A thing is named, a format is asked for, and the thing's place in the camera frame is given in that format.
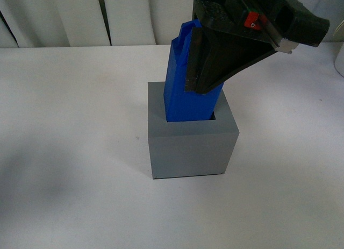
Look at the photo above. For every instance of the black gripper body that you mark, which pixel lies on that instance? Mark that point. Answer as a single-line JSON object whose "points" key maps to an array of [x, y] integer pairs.
{"points": [[282, 23]]}

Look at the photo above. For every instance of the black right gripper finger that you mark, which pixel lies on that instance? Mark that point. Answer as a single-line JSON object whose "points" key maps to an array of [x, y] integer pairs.
{"points": [[215, 56]]}

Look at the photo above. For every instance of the gray cube base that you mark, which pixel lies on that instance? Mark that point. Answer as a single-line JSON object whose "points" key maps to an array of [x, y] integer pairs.
{"points": [[193, 148]]}

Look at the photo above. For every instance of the white curtain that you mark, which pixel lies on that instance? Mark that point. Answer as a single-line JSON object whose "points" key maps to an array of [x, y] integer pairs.
{"points": [[64, 23]]}

